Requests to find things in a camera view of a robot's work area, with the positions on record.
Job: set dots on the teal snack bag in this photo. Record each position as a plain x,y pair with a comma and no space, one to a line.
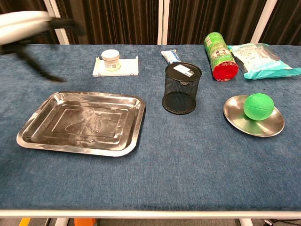
261,61

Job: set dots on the rectangular steel tray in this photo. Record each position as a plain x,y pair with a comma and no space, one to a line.
82,122

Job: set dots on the white square plastic base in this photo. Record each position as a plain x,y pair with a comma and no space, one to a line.
129,68

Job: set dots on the green chips can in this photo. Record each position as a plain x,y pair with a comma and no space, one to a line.
218,58

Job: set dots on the blue felt table cover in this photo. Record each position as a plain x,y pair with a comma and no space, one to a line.
164,176

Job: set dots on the white partition post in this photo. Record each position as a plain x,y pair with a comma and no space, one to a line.
163,21
264,21
61,36

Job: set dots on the blue white toothpaste tube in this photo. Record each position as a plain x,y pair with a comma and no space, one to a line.
171,56

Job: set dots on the small white jar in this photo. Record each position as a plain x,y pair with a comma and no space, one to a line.
111,60

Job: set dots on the green ball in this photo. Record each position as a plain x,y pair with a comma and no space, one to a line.
258,107

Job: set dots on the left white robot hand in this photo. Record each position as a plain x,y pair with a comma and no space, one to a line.
21,26

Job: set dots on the round steel plate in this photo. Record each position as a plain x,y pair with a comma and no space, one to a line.
258,129

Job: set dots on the black cylindrical jar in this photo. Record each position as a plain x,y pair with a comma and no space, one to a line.
181,94

